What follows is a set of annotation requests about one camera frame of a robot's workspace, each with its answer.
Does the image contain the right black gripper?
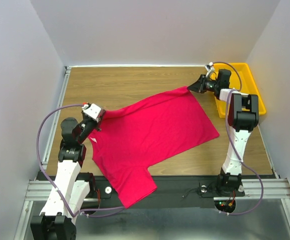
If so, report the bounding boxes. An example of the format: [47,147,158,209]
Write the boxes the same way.
[186,74,219,93]

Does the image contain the yellow plastic bin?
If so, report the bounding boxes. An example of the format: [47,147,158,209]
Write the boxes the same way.
[212,62,267,119]

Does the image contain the red t shirt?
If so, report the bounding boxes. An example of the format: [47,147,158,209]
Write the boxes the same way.
[88,86,219,208]

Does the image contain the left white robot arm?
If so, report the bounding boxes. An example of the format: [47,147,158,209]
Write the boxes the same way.
[30,110,104,240]

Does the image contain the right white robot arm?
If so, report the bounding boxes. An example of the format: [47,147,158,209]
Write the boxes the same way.
[187,69,259,195]

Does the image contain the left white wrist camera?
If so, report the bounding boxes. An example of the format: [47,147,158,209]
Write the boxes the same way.
[82,102,104,123]

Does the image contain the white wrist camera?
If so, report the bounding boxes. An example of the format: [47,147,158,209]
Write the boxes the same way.
[204,62,217,80]
[82,102,104,123]

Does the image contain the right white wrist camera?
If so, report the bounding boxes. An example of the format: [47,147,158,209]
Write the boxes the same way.
[204,62,217,80]

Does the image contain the aluminium frame rail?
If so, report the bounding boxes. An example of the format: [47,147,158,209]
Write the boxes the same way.
[14,66,72,240]

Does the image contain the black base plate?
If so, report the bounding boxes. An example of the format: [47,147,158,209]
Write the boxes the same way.
[83,175,233,209]

